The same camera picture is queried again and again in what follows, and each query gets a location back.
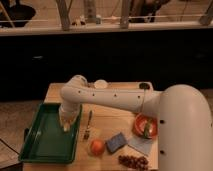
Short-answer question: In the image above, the yellow banana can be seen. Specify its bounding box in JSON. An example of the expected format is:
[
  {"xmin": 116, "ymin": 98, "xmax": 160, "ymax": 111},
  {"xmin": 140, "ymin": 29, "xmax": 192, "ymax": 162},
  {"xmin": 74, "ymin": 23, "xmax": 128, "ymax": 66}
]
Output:
[{"xmin": 63, "ymin": 122, "xmax": 71, "ymax": 132}]

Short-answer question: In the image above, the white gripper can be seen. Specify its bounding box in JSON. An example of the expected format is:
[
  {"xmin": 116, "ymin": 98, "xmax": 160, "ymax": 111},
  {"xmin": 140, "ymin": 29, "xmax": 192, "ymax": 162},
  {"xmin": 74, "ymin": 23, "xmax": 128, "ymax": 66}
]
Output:
[{"xmin": 59, "ymin": 105, "xmax": 81, "ymax": 126}]

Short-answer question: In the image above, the orange fruit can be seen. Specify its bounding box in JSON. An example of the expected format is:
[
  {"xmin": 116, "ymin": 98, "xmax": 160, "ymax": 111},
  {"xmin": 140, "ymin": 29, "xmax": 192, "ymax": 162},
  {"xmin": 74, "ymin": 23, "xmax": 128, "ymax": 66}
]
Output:
[{"xmin": 90, "ymin": 139, "xmax": 105, "ymax": 156}]

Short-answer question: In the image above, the metal fork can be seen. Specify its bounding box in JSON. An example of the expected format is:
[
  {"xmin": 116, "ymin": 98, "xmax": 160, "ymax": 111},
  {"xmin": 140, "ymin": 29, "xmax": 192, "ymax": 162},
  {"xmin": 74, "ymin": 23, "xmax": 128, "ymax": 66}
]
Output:
[{"xmin": 83, "ymin": 110, "xmax": 93, "ymax": 140}]

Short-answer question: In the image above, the grey cloth napkin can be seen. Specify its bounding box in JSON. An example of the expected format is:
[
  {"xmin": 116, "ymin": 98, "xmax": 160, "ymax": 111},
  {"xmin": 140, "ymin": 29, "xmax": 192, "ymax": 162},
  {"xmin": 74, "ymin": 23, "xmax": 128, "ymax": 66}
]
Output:
[{"xmin": 128, "ymin": 136, "xmax": 154, "ymax": 156}]

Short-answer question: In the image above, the blue sponge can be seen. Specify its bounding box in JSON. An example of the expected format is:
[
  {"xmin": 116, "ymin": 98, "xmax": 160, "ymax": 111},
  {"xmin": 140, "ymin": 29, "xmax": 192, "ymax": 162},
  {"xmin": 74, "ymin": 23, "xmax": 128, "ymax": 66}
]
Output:
[{"xmin": 106, "ymin": 133, "xmax": 127, "ymax": 154}]

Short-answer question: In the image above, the bunch of red grapes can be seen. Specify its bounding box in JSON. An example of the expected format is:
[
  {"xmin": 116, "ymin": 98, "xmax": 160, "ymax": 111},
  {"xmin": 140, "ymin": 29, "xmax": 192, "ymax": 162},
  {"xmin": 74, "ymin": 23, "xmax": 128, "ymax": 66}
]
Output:
[{"xmin": 118, "ymin": 155, "xmax": 149, "ymax": 171}]

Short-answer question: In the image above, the green plastic tray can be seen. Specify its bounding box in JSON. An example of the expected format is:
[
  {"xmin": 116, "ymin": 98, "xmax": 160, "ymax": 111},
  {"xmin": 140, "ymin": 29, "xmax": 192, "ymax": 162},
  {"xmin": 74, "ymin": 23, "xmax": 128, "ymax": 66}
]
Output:
[{"xmin": 19, "ymin": 103, "xmax": 81, "ymax": 164}]

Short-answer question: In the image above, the green item in bowl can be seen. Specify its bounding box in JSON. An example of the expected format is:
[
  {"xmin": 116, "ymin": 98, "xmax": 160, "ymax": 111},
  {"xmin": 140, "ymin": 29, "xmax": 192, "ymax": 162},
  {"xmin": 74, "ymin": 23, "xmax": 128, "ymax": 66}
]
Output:
[{"xmin": 143, "ymin": 121, "xmax": 151, "ymax": 139}]

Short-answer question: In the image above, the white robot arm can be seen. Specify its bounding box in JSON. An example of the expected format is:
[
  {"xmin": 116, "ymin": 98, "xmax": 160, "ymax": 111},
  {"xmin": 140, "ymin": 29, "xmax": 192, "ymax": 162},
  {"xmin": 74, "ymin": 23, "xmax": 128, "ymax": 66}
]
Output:
[{"xmin": 59, "ymin": 75, "xmax": 213, "ymax": 171}]

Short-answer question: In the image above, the orange bowl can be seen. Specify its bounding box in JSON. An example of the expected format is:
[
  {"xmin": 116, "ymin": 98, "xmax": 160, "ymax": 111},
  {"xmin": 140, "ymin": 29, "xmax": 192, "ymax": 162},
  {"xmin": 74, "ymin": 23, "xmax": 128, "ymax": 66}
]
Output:
[{"xmin": 132, "ymin": 114, "xmax": 158, "ymax": 139}]

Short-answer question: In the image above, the black round object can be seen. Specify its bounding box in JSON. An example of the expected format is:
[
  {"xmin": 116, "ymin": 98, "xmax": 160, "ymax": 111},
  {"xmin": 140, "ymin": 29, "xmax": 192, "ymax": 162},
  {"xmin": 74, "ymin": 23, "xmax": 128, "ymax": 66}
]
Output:
[{"xmin": 139, "ymin": 83, "xmax": 150, "ymax": 89}]

